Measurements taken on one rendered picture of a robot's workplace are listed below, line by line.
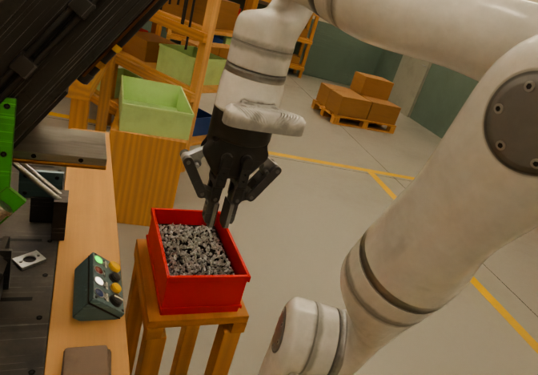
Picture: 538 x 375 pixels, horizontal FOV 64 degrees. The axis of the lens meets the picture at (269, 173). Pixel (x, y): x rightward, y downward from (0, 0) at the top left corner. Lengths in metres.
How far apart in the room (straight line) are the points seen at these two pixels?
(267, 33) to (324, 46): 10.04
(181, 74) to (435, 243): 3.35
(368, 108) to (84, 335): 6.35
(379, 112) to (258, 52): 6.66
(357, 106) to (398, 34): 6.48
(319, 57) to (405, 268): 10.20
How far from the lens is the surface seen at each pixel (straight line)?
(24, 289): 1.03
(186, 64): 3.55
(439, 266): 0.34
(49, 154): 1.05
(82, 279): 1.00
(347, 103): 6.70
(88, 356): 0.86
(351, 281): 0.41
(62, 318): 0.97
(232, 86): 0.47
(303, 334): 0.55
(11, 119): 0.92
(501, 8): 0.35
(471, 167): 0.28
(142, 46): 4.01
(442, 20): 0.35
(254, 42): 0.46
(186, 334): 1.60
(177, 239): 1.24
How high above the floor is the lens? 1.57
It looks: 22 degrees down
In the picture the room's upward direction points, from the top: 17 degrees clockwise
